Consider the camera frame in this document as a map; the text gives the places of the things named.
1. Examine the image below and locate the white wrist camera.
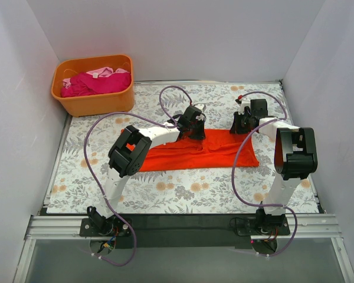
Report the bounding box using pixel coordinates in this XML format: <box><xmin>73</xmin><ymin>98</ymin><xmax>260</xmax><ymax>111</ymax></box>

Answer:
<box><xmin>194</xmin><ymin>103</ymin><xmax>207</xmax><ymax>113</ymax></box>
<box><xmin>235</xmin><ymin>96</ymin><xmax>251</xmax><ymax>114</ymax></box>

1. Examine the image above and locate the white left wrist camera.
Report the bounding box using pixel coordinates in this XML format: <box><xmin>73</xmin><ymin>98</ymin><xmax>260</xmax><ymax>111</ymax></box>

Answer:
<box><xmin>194</xmin><ymin>103</ymin><xmax>207</xmax><ymax>113</ymax></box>

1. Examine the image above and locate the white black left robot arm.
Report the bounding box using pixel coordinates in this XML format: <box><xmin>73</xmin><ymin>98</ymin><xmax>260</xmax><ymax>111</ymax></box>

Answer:
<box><xmin>87</xmin><ymin>104</ymin><xmax>206</xmax><ymax>236</ymax></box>

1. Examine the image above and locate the aluminium frame rail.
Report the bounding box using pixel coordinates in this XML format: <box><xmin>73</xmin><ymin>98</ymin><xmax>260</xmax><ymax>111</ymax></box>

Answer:
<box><xmin>25</xmin><ymin>213</ymin><xmax>342</xmax><ymax>239</ymax></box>

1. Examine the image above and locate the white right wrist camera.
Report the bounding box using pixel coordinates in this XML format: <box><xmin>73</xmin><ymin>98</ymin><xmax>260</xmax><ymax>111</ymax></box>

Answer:
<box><xmin>235</xmin><ymin>96</ymin><xmax>251</xmax><ymax>114</ymax></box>

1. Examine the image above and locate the magenta t shirt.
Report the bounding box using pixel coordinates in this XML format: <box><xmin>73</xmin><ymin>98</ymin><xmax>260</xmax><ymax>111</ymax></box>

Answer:
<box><xmin>61</xmin><ymin>73</ymin><xmax>132</xmax><ymax>98</ymax></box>

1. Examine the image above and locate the orange t shirt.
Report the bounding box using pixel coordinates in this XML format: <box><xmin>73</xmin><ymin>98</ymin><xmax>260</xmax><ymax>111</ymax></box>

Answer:
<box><xmin>140</xmin><ymin>129</ymin><xmax>259</xmax><ymax>172</ymax></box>

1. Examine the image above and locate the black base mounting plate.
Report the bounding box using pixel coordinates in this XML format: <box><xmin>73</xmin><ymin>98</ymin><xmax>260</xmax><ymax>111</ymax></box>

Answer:
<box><xmin>79</xmin><ymin>214</ymin><xmax>293</xmax><ymax>249</ymax></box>

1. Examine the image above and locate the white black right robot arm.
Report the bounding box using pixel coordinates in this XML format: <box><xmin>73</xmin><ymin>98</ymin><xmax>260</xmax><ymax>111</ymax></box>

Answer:
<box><xmin>230</xmin><ymin>97</ymin><xmax>318</xmax><ymax>236</ymax></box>

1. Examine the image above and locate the floral patterned table mat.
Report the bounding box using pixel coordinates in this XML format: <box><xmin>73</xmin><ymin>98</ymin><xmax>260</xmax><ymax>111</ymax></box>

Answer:
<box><xmin>46</xmin><ymin>84</ymin><xmax>322</xmax><ymax>215</ymax></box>

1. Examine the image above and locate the orange plastic bin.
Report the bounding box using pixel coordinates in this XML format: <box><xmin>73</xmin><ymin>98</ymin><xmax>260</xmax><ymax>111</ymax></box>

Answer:
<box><xmin>51</xmin><ymin>54</ymin><xmax>135</xmax><ymax>117</ymax></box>

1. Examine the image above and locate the light pink t shirt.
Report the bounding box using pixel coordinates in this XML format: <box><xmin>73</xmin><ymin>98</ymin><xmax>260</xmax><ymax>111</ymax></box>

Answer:
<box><xmin>63</xmin><ymin>67</ymin><xmax>129</xmax><ymax>88</ymax></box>

